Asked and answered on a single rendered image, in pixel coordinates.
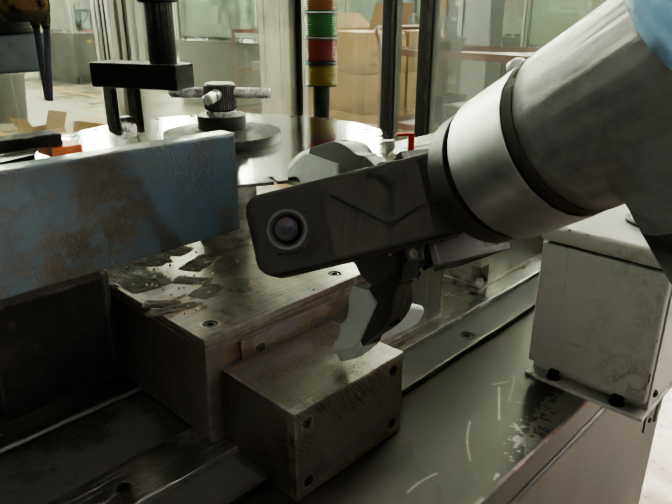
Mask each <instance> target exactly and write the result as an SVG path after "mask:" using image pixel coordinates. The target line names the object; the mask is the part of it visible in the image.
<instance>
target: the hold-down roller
mask: <svg viewBox="0 0 672 504"><path fill-rule="evenodd" d="M120 123H121V131H122V135H118V136H119V138H120V139H132V138H135V137H136V136H137V127H136V123H135V120H134V118H133V117H132V116H120Z"/></svg>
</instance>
